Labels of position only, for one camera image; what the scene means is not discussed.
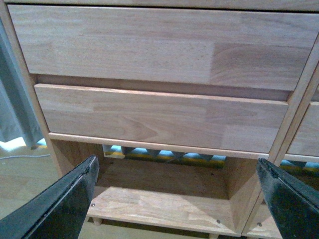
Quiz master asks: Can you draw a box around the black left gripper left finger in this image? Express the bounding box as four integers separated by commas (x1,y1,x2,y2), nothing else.
0,155,99,239

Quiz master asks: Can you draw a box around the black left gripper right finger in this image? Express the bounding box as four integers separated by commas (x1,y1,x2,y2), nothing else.
256,158,319,239

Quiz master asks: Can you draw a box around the wooden shelf cabinet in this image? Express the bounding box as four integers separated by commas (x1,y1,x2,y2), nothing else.
0,0,319,239

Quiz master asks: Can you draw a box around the grey curtain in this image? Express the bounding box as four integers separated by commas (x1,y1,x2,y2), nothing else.
0,23,43,147

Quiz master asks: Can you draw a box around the lower wooden drawer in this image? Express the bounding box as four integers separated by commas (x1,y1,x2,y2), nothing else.
35,84,288,153

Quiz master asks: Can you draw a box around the wooden drawer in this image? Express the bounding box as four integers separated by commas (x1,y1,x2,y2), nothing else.
8,4,319,90
35,84,288,153

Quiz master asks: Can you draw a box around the upper wooden drawer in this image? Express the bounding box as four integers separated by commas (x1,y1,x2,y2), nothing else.
8,4,319,90

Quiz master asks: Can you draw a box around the white floor cable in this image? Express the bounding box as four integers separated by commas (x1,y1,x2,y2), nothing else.
0,154,51,160

